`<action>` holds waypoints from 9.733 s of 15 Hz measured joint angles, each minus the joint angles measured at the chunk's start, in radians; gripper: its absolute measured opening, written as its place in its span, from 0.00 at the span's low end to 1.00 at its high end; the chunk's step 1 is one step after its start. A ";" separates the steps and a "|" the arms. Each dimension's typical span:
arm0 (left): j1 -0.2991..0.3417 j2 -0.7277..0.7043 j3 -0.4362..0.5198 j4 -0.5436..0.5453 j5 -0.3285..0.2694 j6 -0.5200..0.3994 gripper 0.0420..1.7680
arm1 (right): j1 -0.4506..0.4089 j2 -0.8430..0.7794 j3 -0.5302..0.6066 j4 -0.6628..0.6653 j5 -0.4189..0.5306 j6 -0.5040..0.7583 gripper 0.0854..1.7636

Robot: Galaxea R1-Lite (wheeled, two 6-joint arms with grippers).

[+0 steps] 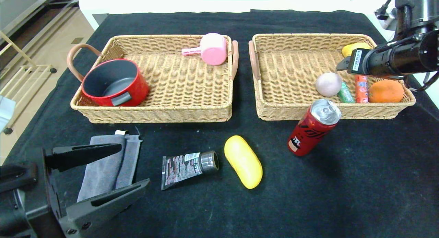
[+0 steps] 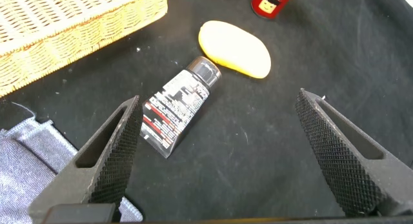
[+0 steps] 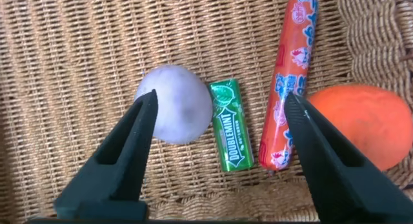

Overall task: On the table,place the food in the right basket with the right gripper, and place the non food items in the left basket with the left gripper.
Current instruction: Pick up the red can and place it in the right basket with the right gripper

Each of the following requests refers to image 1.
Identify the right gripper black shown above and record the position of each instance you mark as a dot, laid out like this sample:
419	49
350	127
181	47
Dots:
357	61

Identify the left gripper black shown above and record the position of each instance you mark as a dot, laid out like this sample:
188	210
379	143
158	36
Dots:
44	191

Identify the pale pink peach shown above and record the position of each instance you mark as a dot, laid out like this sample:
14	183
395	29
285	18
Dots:
328	84

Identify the orange sausage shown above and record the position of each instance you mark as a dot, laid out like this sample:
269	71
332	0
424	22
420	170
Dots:
362	90

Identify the red soda can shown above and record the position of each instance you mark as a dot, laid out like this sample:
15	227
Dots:
310	133

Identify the yellow oblong food item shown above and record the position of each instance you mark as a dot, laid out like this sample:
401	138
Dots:
243	162

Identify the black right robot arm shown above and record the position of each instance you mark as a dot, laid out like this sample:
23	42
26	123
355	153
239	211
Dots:
416	8

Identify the wicker basket holding food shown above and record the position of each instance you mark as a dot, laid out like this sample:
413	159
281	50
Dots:
295	76

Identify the wicker basket holding kitchenware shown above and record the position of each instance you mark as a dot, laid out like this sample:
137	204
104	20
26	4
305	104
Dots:
178	80

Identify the grey folded towel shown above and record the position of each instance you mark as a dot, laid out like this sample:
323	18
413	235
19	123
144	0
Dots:
103	178

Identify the yellow pear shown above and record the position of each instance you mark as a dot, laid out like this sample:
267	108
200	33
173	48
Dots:
353	48

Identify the green gum pack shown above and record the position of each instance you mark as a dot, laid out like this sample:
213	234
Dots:
346	95

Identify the orange fruit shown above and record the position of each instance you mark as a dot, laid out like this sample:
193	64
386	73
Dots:
386	91

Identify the black tube grey cap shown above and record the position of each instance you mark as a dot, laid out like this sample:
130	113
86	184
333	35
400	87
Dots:
181	169

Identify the red pot grey inside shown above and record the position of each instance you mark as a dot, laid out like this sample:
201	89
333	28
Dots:
137	90

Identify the wooden rack on wheels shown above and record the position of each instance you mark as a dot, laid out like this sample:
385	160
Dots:
34	67

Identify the pink plastic measuring cup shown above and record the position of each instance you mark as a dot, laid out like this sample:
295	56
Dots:
214	50

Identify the black tablecloth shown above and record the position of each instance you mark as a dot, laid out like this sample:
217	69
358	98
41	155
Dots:
308	203

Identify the grey metal shelf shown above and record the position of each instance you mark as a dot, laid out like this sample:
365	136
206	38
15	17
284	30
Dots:
13	4

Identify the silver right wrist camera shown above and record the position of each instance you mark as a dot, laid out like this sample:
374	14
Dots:
389	22

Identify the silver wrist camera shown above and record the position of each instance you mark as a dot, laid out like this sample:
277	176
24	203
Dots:
389	22
6	112

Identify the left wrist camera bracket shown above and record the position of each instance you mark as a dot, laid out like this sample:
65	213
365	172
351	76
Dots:
15	175

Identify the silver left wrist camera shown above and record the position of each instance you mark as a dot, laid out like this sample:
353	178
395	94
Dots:
6	112

